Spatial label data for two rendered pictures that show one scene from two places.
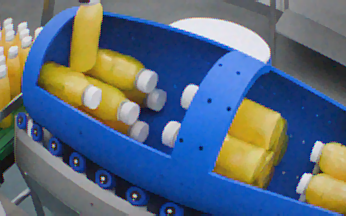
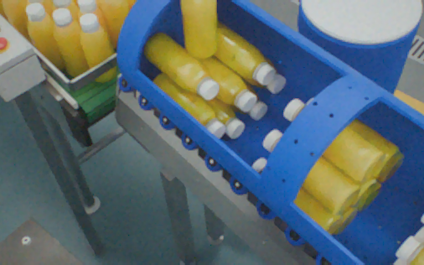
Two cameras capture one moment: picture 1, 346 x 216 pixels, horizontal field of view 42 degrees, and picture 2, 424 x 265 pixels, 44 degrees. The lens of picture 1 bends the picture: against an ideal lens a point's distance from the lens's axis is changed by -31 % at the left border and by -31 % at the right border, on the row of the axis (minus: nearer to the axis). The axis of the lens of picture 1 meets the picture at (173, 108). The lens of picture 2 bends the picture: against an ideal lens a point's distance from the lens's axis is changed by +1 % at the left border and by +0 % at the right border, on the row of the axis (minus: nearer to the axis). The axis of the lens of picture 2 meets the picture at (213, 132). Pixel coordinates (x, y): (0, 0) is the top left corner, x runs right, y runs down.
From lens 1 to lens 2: 36 cm
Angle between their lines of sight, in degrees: 25
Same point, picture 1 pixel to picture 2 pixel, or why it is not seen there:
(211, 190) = (292, 219)
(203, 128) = (286, 164)
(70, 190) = (178, 162)
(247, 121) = (338, 153)
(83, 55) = (199, 44)
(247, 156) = (333, 190)
